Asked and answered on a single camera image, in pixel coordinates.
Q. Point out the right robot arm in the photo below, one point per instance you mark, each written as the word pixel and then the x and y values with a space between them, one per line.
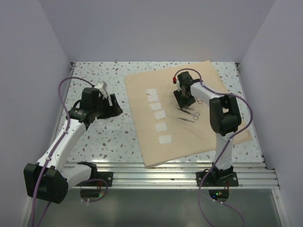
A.
pixel 225 118

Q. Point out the white gauze pad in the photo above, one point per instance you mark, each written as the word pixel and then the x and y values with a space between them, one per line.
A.
pixel 151 91
pixel 155 106
pixel 160 115
pixel 162 126
pixel 153 98
pixel 165 139

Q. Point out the beige surgical drape cloth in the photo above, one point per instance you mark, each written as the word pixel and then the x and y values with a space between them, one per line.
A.
pixel 187 138

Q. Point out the steel surgical scissors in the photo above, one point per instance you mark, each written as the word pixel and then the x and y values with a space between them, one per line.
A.
pixel 194 115

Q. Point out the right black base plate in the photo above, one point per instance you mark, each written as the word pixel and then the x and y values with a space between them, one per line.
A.
pixel 217 178

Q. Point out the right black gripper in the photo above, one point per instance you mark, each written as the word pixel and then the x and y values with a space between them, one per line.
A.
pixel 182 102

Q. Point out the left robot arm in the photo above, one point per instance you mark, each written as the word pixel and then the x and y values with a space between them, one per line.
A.
pixel 46 179

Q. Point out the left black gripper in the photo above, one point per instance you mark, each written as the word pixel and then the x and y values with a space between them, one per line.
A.
pixel 113 110

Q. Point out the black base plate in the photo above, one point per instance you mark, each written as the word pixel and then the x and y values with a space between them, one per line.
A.
pixel 107 177
pixel 217 178

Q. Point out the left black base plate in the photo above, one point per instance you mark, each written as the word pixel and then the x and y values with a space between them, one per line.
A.
pixel 107 177

